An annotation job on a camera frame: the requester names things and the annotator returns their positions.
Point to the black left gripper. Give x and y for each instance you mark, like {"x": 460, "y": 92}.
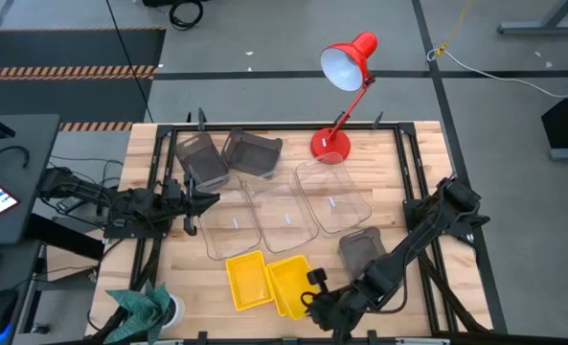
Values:
{"x": 178, "y": 199}

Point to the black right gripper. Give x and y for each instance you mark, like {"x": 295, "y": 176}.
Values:
{"x": 331, "y": 306}

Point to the smoky gray plastic bin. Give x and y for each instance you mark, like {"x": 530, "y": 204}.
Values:
{"x": 199, "y": 155}
{"x": 250, "y": 153}
{"x": 357, "y": 249}

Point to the clear plastic bin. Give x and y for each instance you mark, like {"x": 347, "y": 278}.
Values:
{"x": 231, "y": 239}
{"x": 341, "y": 211}
{"x": 283, "y": 235}

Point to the yellow plastic basket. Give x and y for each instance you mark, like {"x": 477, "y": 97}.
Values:
{"x": 288, "y": 282}
{"x": 247, "y": 282}

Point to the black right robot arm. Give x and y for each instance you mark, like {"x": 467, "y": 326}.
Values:
{"x": 408, "y": 249}

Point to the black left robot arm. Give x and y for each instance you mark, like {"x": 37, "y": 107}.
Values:
{"x": 130, "y": 201}

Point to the green cloth on roll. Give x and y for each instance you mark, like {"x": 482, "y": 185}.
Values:
{"x": 140, "y": 311}

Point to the red desk lamp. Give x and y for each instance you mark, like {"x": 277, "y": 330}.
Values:
{"x": 331, "y": 144}

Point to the black desk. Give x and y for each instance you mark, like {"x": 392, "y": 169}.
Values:
{"x": 25, "y": 144}

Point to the black lower desk surface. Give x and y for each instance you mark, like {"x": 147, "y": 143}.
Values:
{"x": 25, "y": 268}

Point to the black hazard-striped floor mat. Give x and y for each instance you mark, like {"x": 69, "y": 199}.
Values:
{"x": 73, "y": 48}

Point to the gray metal table leg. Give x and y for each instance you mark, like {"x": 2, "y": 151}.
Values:
{"x": 542, "y": 28}

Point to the black metal table frame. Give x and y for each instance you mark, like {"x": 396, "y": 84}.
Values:
{"x": 264, "y": 126}

